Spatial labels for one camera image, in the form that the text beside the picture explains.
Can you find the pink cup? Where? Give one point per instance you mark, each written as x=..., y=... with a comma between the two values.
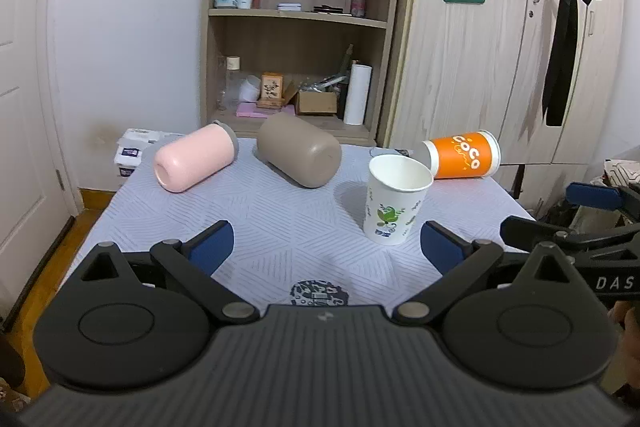
x=195, y=157

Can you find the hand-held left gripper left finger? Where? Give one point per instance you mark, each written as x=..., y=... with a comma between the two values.
x=216, y=246

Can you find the white floral paper cup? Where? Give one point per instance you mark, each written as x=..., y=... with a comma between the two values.
x=395, y=207

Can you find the white flat tin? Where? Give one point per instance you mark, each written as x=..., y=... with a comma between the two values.
x=290, y=7

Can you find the white paper roll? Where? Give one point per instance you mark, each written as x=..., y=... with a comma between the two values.
x=357, y=93

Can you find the person's right hand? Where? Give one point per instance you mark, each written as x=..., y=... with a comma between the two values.
x=624, y=318

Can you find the dark tall bottle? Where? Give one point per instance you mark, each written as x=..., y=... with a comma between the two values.
x=345, y=67

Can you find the open cardboard box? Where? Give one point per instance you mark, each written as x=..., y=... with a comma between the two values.
x=316, y=103

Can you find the black flat item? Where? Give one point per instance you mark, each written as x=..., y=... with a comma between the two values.
x=330, y=9

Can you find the taupe cup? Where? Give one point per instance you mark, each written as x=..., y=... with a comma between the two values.
x=300, y=152

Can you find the white small cup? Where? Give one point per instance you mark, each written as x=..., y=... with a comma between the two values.
x=248, y=88

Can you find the white tissue packets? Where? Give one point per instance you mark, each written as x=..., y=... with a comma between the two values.
x=131, y=154

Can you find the wooden wardrobe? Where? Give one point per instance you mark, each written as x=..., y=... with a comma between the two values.
x=450, y=72

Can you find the black ribbon bow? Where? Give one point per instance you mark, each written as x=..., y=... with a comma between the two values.
x=562, y=52

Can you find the wooden box with flower print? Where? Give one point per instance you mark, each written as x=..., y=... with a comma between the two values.
x=271, y=91

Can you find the white door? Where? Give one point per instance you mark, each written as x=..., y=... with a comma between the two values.
x=25, y=107

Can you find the orange paper cup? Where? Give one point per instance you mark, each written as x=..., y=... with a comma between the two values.
x=460, y=157

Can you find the pink flat box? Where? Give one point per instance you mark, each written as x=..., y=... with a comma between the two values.
x=250, y=111

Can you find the patterned cloth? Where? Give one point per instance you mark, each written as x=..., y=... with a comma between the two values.
x=617, y=172

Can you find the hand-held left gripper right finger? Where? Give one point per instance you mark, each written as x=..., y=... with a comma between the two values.
x=439, y=247

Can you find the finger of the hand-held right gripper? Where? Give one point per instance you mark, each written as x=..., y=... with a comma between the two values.
x=590, y=195
x=530, y=233

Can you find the clear bottle with white cap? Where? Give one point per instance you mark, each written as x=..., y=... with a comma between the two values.
x=231, y=82

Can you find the pale blue patterned tablecloth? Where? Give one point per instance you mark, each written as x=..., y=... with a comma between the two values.
x=280, y=227

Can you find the pink small bottle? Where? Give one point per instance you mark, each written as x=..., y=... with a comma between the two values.
x=358, y=3

